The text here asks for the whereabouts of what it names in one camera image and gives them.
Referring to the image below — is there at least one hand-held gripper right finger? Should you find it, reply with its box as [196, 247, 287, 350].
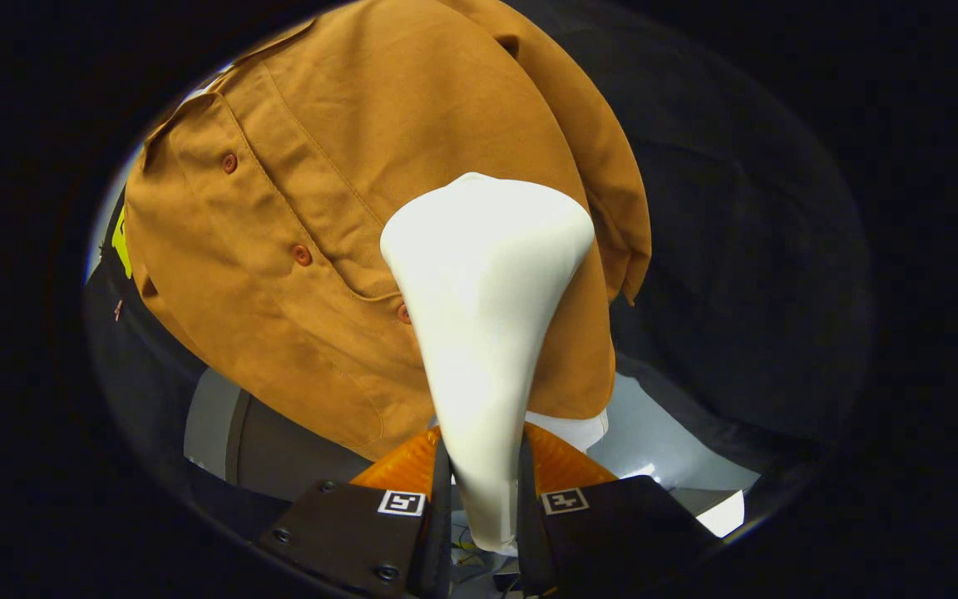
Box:
[516, 423, 718, 599]

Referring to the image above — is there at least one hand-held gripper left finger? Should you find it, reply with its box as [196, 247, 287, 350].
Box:
[259, 426, 453, 599]

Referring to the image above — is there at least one brown button-up shirt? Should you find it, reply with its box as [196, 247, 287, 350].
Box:
[124, 0, 653, 463]

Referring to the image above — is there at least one white mannequin torso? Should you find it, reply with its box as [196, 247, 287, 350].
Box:
[525, 408, 610, 454]

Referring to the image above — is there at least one grey cabinet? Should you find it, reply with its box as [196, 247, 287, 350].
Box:
[184, 366, 761, 518]

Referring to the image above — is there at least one black backdrop cloth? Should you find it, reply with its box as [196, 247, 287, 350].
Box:
[84, 0, 875, 537]

